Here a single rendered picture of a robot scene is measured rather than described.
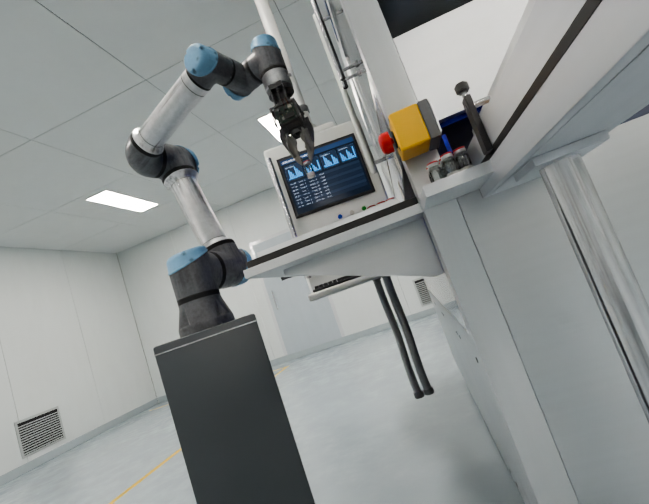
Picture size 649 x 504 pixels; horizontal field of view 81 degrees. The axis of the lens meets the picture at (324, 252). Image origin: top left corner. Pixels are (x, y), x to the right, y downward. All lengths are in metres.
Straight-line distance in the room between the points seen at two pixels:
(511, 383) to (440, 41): 0.66
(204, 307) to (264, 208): 5.89
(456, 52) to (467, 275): 0.43
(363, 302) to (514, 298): 5.67
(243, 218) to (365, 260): 6.22
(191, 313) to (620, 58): 0.96
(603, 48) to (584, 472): 0.70
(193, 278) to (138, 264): 7.05
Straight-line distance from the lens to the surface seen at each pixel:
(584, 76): 0.37
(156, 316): 7.90
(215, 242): 1.20
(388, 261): 0.86
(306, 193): 1.85
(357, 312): 6.42
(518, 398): 0.81
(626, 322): 0.60
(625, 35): 0.33
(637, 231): 0.85
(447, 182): 0.64
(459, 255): 0.76
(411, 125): 0.71
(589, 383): 0.84
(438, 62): 0.86
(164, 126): 1.21
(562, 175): 0.59
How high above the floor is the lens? 0.76
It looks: 7 degrees up
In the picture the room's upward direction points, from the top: 19 degrees counter-clockwise
